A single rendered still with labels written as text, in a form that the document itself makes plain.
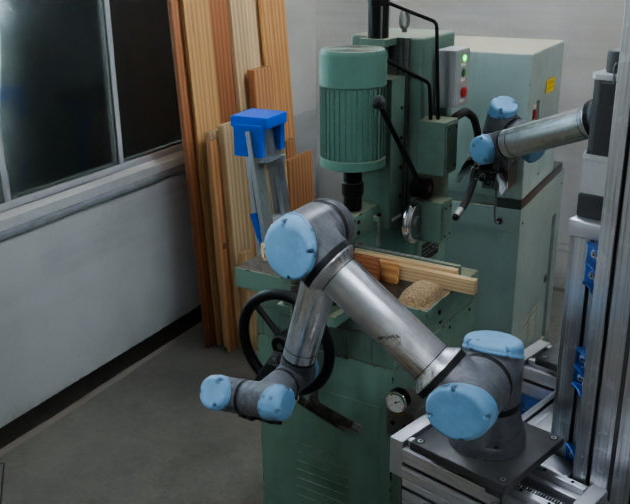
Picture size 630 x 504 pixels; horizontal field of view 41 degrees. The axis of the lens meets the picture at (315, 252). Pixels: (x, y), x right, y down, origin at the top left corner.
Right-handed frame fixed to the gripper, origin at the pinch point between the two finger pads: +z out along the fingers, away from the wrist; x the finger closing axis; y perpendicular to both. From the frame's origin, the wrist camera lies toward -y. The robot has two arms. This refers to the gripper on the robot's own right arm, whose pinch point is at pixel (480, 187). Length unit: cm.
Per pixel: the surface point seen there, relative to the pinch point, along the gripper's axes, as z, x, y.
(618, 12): 49, 34, -182
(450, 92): -29.6, -15.2, -3.1
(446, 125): -28.3, -13.1, 8.8
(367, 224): -7.3, -26.1, 32.8
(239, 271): 7, -57, 51
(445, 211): -8.7, -6.9, 21.3
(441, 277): -8.1, -2.2, 43.6
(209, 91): 60, -124, -70
